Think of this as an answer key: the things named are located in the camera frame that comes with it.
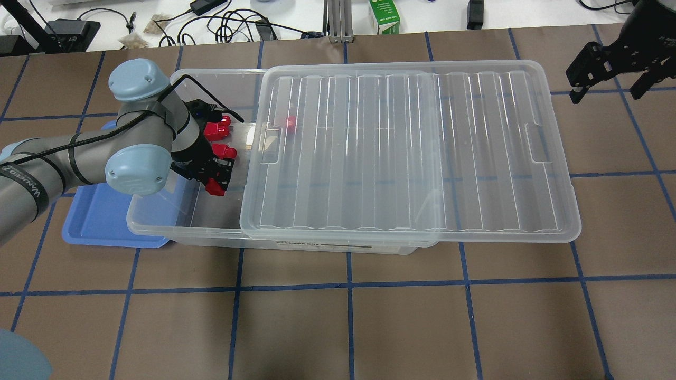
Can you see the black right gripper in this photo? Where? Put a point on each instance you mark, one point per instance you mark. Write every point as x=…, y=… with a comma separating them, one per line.
x=645, y=43

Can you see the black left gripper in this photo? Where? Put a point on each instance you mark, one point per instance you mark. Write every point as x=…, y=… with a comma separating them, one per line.
x=196, y=150

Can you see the clear plastic box lid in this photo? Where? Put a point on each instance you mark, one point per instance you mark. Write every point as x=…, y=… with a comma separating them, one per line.
x=409, y=151

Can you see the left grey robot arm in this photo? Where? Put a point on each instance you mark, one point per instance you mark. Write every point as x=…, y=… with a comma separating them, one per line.
x=156, y=133

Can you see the clear plastic storage box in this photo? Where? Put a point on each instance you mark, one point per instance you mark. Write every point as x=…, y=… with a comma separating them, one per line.
x=184, y=212

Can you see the red block upper pair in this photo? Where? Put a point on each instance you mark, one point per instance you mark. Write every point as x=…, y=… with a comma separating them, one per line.
x=219, y=130

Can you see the red block under lid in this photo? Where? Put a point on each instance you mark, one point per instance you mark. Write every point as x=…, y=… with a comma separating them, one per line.
x=290, y=124

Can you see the blue plastic tray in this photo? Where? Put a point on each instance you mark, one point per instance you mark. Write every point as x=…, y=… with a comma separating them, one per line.
x=97, y=217

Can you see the black power adapter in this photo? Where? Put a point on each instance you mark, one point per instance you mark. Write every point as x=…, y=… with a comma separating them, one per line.
x=475, y=15

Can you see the green white carton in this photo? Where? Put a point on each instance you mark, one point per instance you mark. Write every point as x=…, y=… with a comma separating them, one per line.
x=385, y=17

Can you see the aluminium frame post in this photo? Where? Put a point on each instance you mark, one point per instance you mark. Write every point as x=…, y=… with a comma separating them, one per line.
x=338, y=21

